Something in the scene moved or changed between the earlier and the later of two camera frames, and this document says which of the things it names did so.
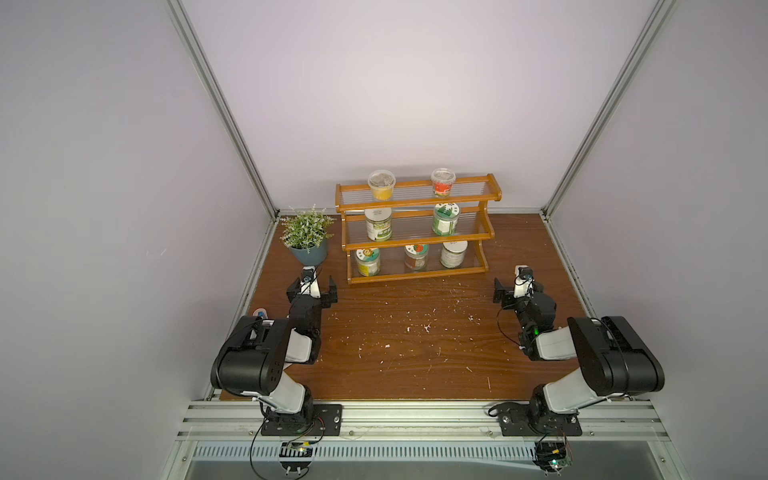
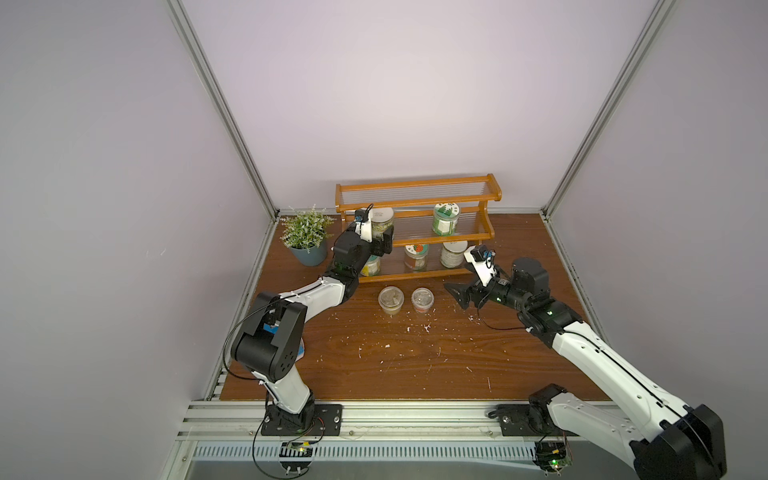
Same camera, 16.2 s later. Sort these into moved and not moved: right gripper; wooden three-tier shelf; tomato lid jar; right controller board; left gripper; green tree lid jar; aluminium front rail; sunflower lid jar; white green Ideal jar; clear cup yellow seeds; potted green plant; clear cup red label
Moved: right gripper; left gripper; clear cup red label; clear cup yellow seeds
Not moved: wooden three-tier shelf; green tree lid jar; potted green plant; aluminium front rail; white green Ideal jar; tomato lid jar; right controller board; sunflower lid jar
